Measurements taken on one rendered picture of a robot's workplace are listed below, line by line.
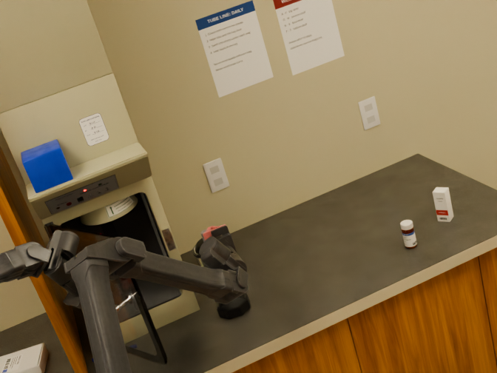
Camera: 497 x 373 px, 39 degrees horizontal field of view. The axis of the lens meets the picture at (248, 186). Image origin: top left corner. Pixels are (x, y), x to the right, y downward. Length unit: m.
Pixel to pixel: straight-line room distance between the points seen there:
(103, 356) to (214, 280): 0.42
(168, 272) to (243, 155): 1.02
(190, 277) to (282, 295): 0.56
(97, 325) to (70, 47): 0.80
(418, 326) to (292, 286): 0.39
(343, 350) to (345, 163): 0.85
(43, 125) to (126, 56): 0.54
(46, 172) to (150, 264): 0.43
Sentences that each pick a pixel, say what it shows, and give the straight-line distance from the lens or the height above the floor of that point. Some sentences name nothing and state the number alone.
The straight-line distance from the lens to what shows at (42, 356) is 2.26.
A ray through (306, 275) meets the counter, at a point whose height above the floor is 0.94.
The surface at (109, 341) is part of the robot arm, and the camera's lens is 1.38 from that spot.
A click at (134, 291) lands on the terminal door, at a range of 1.81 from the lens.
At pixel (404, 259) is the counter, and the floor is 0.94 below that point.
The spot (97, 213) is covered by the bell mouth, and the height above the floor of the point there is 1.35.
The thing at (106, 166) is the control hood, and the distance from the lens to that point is 1.86.
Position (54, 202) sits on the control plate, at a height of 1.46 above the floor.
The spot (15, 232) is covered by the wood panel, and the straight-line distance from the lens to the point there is 1.91.
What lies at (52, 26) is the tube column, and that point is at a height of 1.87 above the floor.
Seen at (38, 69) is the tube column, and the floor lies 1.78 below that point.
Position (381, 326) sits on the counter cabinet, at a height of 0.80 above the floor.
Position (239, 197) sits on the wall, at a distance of 2.58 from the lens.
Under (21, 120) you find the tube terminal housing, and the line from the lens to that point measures 1.92.
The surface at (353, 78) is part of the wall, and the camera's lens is 2.65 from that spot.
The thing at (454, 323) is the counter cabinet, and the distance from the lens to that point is 2.30.
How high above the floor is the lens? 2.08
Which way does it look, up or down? 23 degrees down
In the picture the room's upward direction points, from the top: 17 degrees counter-clockwise
